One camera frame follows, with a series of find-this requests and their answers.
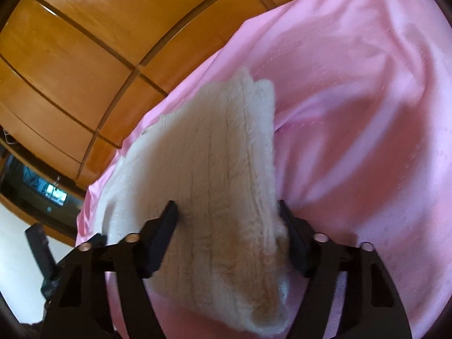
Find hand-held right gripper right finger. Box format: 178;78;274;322
279;199;414;339

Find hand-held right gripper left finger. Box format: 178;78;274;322
37;201;179;339

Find white knitted towel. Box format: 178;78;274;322
95;66;294;336

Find dark television screen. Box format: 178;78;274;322
0;152;85;216

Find pink bed sheet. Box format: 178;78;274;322
75;0;452;339

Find wooden wardrobe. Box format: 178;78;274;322
0;0;350;248

